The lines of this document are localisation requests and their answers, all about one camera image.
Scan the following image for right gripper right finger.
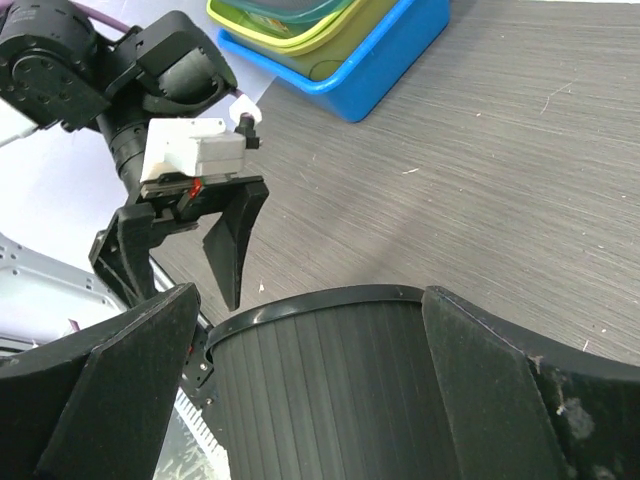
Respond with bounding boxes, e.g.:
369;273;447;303
422;286;639;479

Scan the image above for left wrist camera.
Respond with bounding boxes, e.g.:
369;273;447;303
140;118;246;183

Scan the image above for blue plastic tub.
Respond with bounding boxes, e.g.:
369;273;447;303
217;1;450;123

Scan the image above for green plastic tub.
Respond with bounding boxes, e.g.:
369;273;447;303
222;0;351;23

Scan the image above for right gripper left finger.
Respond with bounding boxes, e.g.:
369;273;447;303
1;283;200;479

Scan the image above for aluminium rail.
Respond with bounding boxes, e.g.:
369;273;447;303
1;236;127;356

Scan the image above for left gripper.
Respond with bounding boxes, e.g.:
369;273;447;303
89;172;269;311

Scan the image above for white cable duct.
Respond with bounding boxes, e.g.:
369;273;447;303
174;388;229;470

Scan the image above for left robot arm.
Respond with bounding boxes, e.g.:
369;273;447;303
1;1;269;310

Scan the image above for black ribbed bin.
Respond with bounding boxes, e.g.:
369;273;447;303
205;284;460;479

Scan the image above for yellow-green plastic tub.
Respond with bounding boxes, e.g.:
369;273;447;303
206;0;395;81

